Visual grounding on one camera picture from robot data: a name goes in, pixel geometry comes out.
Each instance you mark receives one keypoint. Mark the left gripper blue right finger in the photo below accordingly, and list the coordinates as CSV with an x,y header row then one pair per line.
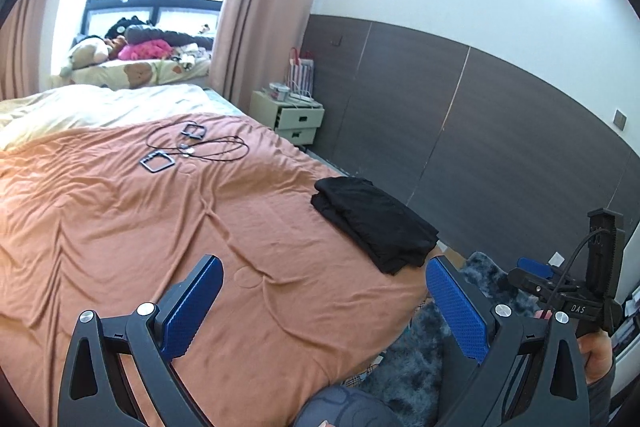
x,y
463,306

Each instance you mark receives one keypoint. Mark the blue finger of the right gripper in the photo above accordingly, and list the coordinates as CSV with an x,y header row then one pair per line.
x,y
536,268
531,284

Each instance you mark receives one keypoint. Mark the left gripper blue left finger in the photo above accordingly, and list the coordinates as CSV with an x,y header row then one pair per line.
x,y
184,307

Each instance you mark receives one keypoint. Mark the black pants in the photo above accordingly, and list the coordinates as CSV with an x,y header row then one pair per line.
x,y
391,234

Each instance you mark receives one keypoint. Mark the person right hand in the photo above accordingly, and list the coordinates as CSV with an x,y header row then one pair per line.
x,y
596,349

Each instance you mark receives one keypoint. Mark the grey fluffy rug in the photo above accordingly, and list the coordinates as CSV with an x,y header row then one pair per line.
x,y
424,365

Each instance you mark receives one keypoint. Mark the orange bed blanket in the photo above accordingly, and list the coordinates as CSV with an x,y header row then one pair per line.
x,y
84,226

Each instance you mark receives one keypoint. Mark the cream bedside drawer cabinet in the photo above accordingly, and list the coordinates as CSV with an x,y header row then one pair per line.
x,y
294,120

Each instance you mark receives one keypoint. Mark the plush toys pile on sill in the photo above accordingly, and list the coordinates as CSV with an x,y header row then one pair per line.
x,y
133,55

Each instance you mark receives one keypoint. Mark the striped gift bag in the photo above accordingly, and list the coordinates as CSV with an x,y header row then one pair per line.
x,y
300,75

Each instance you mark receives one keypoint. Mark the black square frame on bed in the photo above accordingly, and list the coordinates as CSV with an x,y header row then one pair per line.
x,y
157,161

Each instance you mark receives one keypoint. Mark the wall light switch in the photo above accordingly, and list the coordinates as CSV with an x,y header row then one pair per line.
x,y
619,120

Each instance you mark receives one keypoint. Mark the black square frame far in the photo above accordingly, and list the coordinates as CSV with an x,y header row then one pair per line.
x,y
194,131

